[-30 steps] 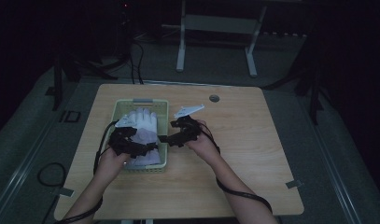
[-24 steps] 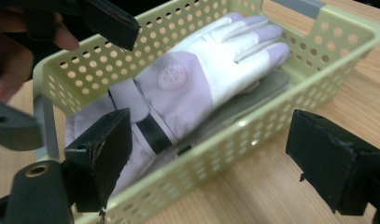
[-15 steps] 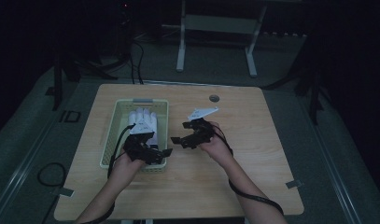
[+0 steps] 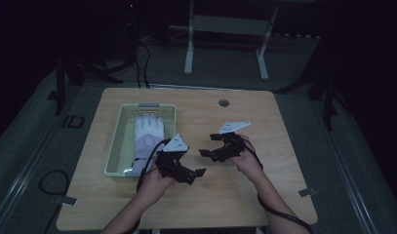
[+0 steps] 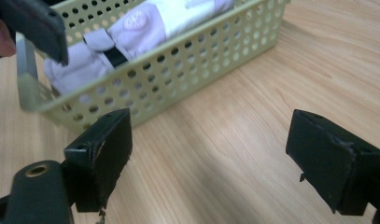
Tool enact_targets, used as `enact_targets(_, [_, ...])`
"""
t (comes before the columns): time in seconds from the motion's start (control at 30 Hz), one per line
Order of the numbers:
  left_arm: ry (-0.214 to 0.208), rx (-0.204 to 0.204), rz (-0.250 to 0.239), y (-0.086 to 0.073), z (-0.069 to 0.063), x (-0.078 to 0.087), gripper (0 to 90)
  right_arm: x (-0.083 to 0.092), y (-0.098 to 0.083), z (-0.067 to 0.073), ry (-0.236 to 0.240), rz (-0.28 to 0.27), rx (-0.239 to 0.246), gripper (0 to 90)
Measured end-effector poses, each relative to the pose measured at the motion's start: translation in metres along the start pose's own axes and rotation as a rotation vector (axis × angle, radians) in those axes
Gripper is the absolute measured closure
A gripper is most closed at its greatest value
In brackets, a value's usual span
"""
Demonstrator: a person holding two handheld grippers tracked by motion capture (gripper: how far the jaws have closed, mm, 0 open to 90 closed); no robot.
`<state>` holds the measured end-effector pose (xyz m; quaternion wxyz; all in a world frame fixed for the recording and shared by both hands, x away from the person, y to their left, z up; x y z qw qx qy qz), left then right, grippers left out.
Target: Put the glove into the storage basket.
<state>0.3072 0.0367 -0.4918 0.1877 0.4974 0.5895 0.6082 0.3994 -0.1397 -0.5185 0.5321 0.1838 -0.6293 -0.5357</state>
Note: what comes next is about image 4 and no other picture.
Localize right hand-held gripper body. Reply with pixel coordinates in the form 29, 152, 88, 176
213, 120, 252, 162

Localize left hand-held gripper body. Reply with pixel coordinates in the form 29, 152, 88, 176
154, 133, 196, 179

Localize lilac glove with white fingers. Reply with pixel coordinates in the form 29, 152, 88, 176
131, 112, 167, 177

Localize pale green plastic basket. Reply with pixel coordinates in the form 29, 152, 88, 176
103, 102, 178, 178

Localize person's right hand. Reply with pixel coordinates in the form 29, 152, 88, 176
232, 134, 264, 179

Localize person's left hand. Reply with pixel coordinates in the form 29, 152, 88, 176
136, 165, 177, 204

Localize grey tape strip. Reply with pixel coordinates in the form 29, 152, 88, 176
60, 196, 79, 208
298, 187, 318, 198

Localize black tripod stand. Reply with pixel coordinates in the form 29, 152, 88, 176
47, 53, 125, 117
273, 38, 348, 132

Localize white metal stand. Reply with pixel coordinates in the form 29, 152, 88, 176
183, 0, 280, 82

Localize dark device with red light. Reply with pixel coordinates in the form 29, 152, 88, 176
121, 0, 139, 28

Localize left hand-held gripper cable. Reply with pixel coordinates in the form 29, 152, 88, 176
136, 138, 172, 193

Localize hand-held gripper cable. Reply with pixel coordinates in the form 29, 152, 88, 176
136, 138, 172, 193
241, 137, 315, 234

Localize right hand-held gripper cable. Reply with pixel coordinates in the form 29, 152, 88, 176
241, 137, 315, 234

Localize black hanging cables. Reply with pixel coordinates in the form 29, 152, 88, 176
134, 40, 152, 90

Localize black rectangular floor frame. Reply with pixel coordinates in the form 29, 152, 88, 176
61, 114, 86, 129

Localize black looped floor cable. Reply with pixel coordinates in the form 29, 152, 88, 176
38, 169, 70, 197

